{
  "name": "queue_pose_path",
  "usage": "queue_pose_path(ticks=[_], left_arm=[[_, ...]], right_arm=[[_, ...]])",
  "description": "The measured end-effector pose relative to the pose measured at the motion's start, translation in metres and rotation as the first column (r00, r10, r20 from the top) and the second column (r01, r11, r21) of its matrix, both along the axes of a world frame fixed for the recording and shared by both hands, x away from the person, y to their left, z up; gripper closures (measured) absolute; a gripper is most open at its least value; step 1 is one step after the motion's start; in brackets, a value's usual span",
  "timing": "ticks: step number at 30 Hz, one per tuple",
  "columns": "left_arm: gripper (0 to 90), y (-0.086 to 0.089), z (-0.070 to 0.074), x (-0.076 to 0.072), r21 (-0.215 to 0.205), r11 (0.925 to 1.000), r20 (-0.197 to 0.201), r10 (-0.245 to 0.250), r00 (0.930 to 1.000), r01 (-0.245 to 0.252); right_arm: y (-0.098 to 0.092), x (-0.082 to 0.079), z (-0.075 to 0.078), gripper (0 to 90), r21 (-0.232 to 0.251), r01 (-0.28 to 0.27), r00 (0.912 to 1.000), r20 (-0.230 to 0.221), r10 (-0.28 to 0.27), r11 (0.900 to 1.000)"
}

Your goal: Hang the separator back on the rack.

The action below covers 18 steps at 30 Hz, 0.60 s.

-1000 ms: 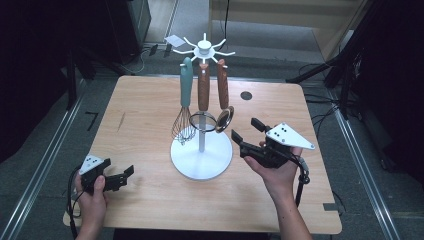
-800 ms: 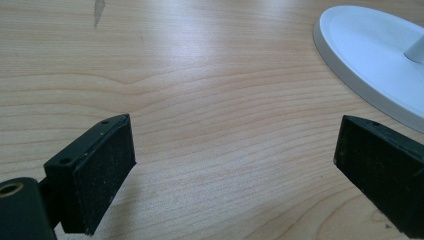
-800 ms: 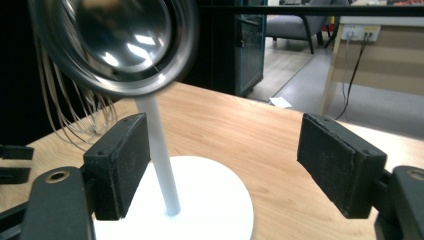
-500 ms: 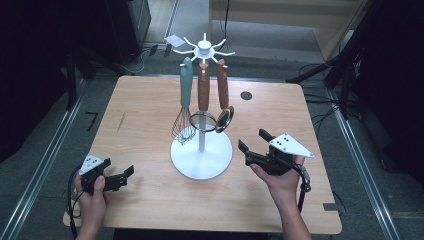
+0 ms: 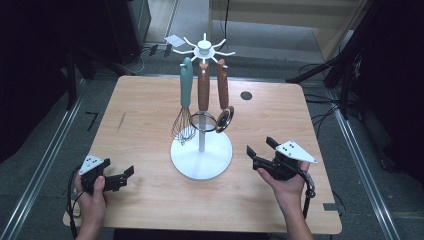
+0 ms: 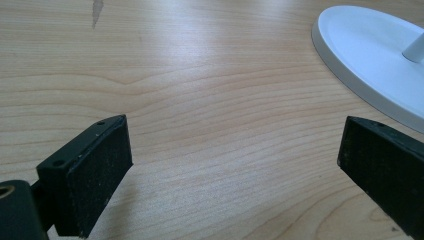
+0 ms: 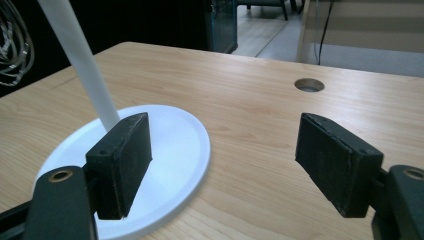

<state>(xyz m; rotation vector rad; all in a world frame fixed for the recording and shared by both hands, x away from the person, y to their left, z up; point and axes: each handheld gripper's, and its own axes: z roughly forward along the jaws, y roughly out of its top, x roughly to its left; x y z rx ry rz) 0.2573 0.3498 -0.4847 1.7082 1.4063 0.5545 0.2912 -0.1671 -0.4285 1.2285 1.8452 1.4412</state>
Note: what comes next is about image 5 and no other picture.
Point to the black metal stand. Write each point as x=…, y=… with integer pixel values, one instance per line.
x=313, y=71

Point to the light wooden desk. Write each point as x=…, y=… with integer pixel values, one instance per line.
x=266, y=20

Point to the white paper sheet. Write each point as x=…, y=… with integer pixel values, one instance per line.
x=174, y=40

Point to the metal floor rail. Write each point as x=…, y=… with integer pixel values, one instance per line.
x=350, y=140
x=45, y=166

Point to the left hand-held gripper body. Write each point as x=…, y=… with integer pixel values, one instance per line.
x=91, y=166

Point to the person's right hand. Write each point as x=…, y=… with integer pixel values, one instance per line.
x=288, y=191

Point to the person's left hand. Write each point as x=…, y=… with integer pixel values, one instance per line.
x=91, y=210

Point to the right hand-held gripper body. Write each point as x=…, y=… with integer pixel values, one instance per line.
x=290, y=153

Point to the black cabinet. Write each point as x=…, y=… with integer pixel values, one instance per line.
x=128, y=30

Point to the white utensil rack stand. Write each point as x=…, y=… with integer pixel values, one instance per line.
x=201, y=160

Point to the small black block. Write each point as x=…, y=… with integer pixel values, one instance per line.
x=153, y=50
x=167, y=50

